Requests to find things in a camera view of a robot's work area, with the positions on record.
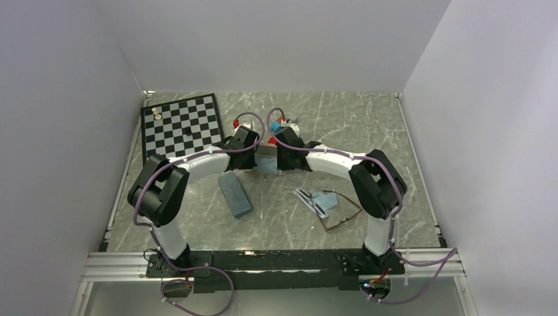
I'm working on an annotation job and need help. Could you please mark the pink glasses case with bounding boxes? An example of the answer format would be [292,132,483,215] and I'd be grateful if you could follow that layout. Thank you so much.
[245,143,286,176]

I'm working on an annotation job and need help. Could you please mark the brown-framed sunglasses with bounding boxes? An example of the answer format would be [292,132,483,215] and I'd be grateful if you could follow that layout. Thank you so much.
[317,190,363,232]

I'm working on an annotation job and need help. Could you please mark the light blue cleaning cloth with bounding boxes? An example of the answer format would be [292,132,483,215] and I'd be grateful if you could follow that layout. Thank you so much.
[252,155,282,174]

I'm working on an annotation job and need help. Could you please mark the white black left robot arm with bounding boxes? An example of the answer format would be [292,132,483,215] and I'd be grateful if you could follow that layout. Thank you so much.
[127,126,263,277]

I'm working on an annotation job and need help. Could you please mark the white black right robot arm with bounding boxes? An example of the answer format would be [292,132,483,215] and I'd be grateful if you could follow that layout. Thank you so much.
[273,127,407,274]

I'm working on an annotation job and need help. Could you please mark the white-framed sunglasses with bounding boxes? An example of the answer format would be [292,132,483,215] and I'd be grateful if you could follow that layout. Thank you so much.
[293,188,329,219]

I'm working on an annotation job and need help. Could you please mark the blue and orange toy block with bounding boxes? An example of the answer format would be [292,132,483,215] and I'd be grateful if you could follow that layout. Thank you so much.
[270,121,282,134]

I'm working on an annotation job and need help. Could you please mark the grey-blue glasses case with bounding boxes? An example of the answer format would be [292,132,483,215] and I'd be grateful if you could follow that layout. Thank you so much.
[218,172,253,219]

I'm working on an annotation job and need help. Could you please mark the black white chessboard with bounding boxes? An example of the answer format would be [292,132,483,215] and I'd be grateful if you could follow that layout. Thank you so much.
[139,93,225,163]

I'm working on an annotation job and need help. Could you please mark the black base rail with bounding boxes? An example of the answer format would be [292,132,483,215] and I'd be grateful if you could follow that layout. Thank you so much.
[145,247,405,294]

